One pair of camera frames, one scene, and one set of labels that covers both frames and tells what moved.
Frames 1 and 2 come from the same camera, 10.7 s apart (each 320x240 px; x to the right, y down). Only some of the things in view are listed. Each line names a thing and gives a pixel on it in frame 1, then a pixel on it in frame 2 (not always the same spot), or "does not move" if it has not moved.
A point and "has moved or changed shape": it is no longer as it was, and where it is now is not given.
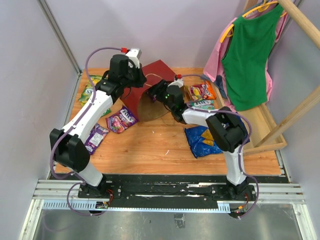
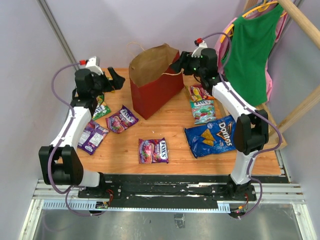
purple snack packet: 97,135 does not move
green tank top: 244,59 does not move
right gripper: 162,85 → 183,62
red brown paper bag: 145,107 has moved or changed shape
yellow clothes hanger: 261,8 does not move
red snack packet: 120,121 does not move
